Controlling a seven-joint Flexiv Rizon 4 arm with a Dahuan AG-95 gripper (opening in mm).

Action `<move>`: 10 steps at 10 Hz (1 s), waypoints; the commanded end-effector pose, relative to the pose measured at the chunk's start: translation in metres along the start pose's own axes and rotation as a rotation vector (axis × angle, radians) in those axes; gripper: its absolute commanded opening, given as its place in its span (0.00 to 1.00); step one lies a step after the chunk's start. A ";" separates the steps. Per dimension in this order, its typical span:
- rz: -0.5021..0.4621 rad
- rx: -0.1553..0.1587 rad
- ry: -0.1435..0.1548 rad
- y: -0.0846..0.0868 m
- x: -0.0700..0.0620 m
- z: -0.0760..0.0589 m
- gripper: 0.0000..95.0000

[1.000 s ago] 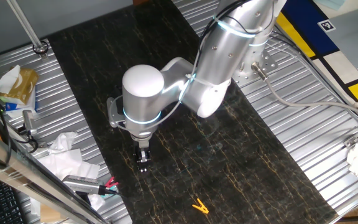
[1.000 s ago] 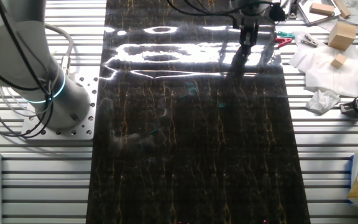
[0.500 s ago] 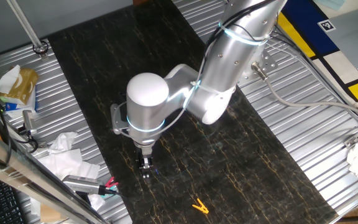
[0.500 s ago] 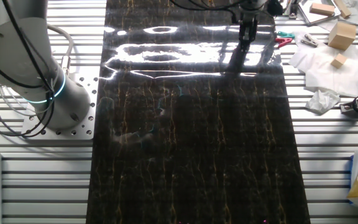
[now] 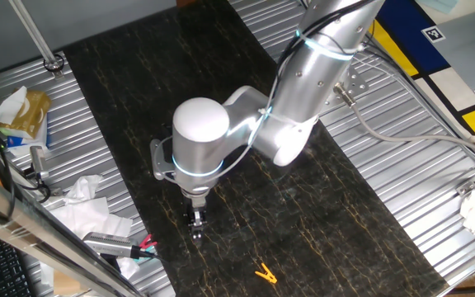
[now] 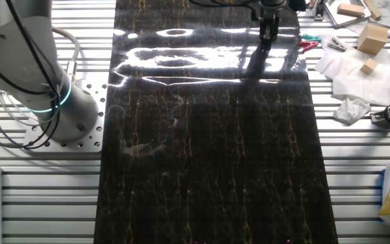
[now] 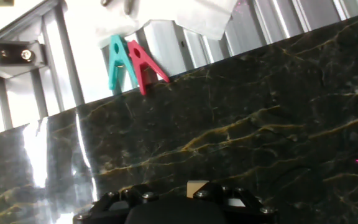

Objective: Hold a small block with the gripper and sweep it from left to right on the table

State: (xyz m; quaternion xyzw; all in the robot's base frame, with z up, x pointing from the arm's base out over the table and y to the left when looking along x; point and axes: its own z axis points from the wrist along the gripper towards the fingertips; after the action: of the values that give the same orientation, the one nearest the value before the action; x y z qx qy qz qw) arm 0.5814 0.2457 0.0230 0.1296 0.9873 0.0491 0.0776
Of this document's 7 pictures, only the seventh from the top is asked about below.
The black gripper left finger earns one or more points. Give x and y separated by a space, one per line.
126 196

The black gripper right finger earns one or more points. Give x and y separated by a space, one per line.
238 196

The tiny wooden cube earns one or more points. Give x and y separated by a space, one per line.
194 187

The black marble pattern mat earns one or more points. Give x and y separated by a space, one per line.
228 124

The red clothespin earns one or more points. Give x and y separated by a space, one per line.
143 67

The green clothespin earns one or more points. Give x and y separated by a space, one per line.
117 60

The flat white tissue sheet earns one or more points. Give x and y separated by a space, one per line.
182 12

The aluminium corner bracket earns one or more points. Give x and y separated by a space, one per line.
14 56

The aluminium frame beam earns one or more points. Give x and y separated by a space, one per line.
26 17

